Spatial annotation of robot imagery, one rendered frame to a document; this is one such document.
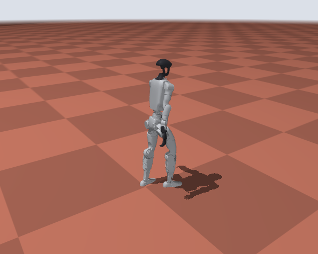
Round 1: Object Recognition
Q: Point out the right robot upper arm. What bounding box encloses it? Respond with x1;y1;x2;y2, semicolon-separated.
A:
162;81;174;110

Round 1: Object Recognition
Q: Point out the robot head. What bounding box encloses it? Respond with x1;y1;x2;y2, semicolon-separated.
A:
155;59;172;80

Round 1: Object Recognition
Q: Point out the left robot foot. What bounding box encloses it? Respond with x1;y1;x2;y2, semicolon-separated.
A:
140;178;156;186

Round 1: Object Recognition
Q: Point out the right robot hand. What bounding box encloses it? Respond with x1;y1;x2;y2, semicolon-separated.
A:
160;126;167;147

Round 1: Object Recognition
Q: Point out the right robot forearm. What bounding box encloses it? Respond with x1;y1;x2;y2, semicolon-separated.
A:
160;105;171;130

